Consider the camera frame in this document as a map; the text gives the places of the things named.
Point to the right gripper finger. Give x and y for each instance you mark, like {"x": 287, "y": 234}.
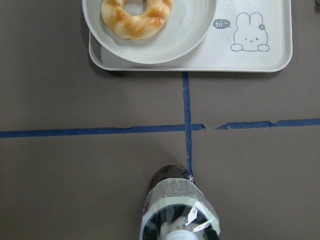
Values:
{"x": 211, "y": 234}

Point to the tea bottle dark liquid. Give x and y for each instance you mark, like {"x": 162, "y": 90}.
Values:
{"x": 175, "y": 209}

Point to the glazed twisted donut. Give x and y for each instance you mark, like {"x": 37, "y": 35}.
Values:
{"x": 135, "y": 27}

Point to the beige serving tray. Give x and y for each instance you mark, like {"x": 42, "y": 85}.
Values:
{"x": 245, "y": 36}

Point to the beige round plate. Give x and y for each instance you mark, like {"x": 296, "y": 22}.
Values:
{"x": 186, "y": 27}

